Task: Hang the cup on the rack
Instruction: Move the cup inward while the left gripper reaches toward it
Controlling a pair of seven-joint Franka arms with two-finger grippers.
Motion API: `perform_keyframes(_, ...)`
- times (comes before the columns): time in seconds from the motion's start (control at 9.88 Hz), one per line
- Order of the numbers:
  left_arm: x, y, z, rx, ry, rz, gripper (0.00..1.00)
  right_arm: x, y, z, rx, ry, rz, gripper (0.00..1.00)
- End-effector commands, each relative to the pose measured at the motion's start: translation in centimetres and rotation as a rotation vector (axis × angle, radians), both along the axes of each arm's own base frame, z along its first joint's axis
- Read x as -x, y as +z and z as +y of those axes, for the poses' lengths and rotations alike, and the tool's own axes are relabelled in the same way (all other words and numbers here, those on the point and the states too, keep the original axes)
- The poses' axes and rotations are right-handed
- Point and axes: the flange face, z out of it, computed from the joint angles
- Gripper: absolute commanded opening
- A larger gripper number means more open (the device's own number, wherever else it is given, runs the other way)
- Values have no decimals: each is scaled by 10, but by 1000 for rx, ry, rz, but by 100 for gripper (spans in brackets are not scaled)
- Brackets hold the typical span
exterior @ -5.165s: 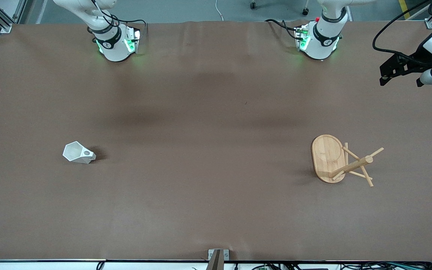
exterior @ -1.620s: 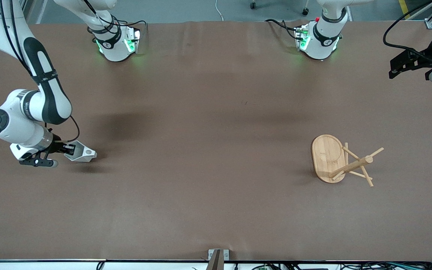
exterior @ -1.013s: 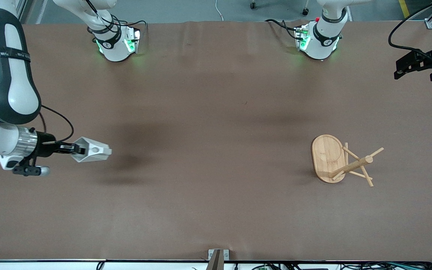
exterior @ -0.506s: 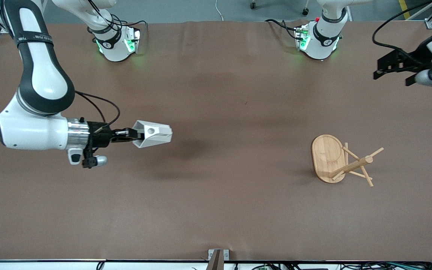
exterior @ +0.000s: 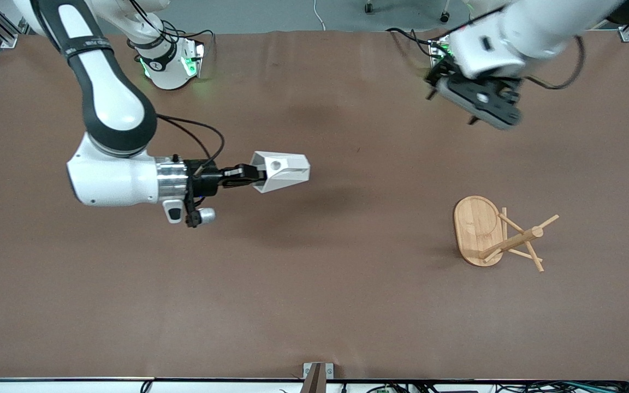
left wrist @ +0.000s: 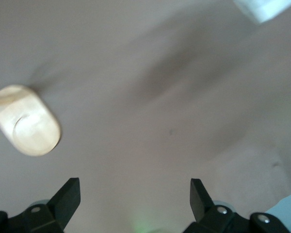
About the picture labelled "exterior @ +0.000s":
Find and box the white faceted plastic cup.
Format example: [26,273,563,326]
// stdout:
[250,151,311,193]

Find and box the wooden cup rack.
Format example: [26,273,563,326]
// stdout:
[453,195,560,272]

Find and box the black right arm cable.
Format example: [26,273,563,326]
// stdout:
[156,114,226,176]

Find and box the black cable at left arm base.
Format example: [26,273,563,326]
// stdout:
[387,26,436,62]

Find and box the metal table edge bracket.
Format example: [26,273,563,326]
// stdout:
[302,362,335,393]

